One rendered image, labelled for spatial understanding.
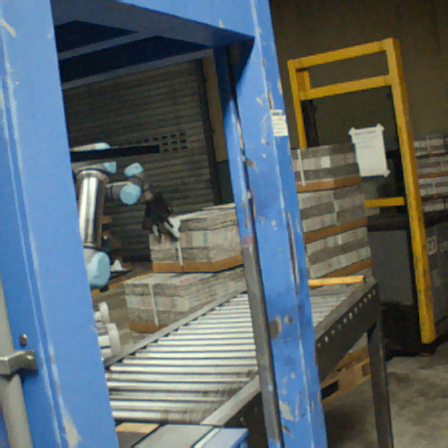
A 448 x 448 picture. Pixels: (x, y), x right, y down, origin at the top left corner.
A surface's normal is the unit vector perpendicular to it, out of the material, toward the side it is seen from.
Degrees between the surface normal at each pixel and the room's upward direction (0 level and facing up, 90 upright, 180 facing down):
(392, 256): 90
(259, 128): 90
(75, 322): 90
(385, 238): 90
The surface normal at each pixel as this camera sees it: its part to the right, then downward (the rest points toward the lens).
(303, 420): -0.40, 0.13
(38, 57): 0.91, -0.10
